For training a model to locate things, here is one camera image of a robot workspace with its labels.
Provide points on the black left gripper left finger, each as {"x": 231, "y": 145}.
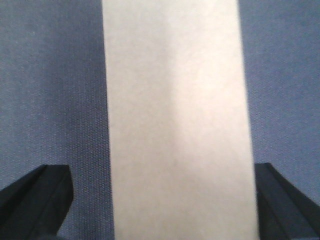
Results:
{"x": 35, "y": 206}

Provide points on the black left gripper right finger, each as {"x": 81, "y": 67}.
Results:
{"x": 284, "y": 212}

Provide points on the brown cardboard package box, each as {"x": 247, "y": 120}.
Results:
{"x": 180, "y": 143}

